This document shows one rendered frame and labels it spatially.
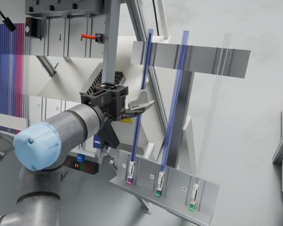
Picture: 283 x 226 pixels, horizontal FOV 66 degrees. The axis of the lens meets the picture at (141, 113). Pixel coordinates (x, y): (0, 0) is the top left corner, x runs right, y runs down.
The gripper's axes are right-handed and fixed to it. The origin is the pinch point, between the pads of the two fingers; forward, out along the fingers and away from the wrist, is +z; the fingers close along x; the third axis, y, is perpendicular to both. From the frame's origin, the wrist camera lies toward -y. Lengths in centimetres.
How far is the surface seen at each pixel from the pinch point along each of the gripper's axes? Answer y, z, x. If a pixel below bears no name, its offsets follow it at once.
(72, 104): -11.1, 6.7, 33.2
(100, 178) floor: -87, 43, 54
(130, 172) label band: -25.7, -2.7, -0.4
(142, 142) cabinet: -50, 49, 23
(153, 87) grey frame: -15, 53, 19
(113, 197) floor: -91, 36, 37
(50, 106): -13.9, 5.0, 45.0
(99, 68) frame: -8, 50, 54
